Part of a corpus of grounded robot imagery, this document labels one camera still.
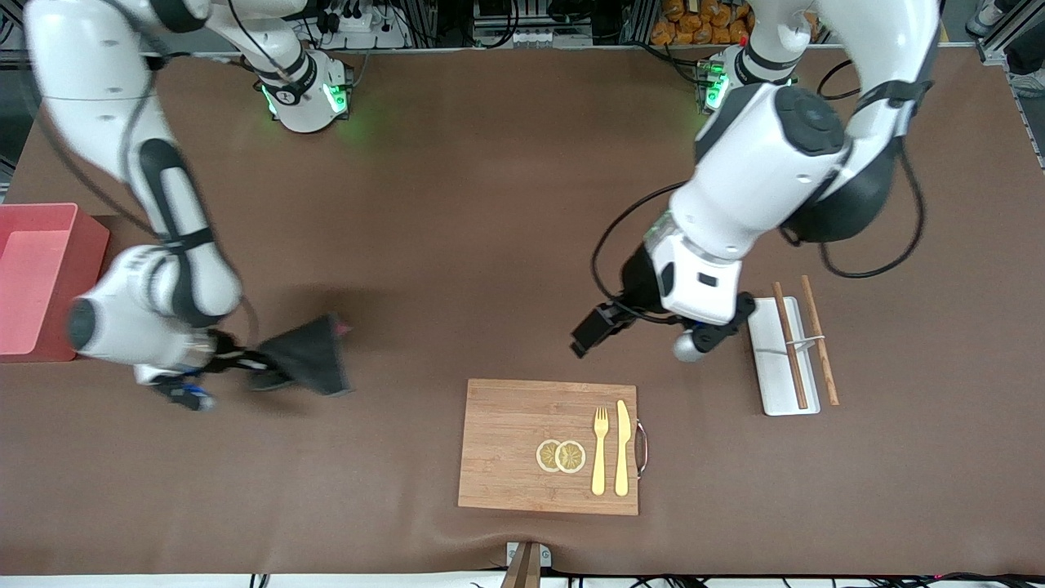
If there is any yellow plastic fork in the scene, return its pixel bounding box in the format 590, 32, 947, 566
591, 407, 611, 497

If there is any yellow plastic knife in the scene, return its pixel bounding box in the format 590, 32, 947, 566
614, 399, 632, 497

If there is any white power strip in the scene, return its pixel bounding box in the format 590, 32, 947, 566
320, 0, 411, 50

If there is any aluminium frame post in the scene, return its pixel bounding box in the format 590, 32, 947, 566
972, 0, 1045, 68

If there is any bamboo cutting board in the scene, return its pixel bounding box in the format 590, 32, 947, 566
457, 379, 640, 517

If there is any white rectangular tray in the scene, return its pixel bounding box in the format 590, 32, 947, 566
746, 296, 822, 417

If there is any white band around sticks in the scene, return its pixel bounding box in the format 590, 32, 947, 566
754, 334, 826, 354

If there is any pile of orange items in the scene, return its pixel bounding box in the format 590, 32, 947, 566
650, 0, 754, 47

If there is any metal bracket at table edge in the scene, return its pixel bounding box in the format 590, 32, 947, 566
505, 541, 554, 569

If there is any pink box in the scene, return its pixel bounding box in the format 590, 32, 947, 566
0, 203, 111, 363

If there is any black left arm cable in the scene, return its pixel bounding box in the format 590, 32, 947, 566
819, 59, 928, 279

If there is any dark grey cloth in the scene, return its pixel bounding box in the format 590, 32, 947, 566
248, 314, 354, 398

